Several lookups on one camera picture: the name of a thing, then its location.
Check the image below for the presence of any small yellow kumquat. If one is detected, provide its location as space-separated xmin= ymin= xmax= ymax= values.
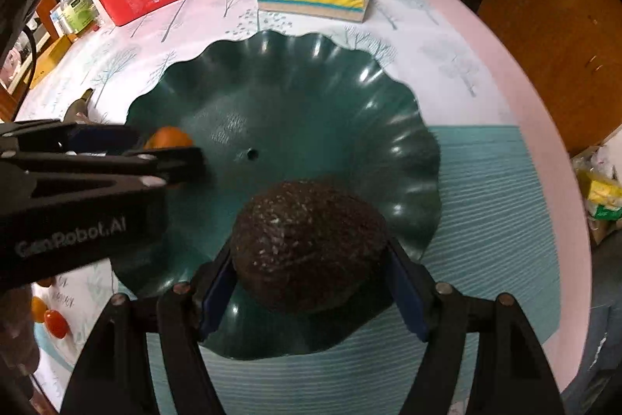
xmin=145 ymin=126 xmax=194 ymax=149

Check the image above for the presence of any small red cherry tomato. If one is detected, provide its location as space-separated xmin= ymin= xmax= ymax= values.
xmin=44 ymin=310 xmax=70 ymax=340

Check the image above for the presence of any dark avocado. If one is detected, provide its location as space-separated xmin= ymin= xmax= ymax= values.
xmin=229 ymin=180 xmax=390 ymax=314

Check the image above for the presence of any orange tangerine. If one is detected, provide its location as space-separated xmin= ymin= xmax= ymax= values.
xmin=31 ymin=296 xmax=49 ymax=323

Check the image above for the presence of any person's left hand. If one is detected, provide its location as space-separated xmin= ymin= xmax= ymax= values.
xmin=1 ymin=284 xmax=40 ymax=404

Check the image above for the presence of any overripe dark banana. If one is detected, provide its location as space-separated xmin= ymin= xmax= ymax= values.
xmin=63 ymin=88 xmax=94 ymax=124

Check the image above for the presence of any yellow tin box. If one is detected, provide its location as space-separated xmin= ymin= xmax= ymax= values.
xmin=30 ymin=35 xmax=77 ymax=89

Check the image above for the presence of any dark green scalloped plate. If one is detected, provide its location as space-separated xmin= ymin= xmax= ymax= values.
xmin=110 ymin=29 xmax=443 ymax=361

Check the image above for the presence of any clear bottle green label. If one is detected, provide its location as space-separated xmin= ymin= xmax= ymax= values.
xmin=60 ymin=0 xmax=97 ymax=35

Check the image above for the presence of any tree print tablecloth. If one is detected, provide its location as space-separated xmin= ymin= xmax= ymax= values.
xmin=18 ymin=0 xmax=591 ymax=414

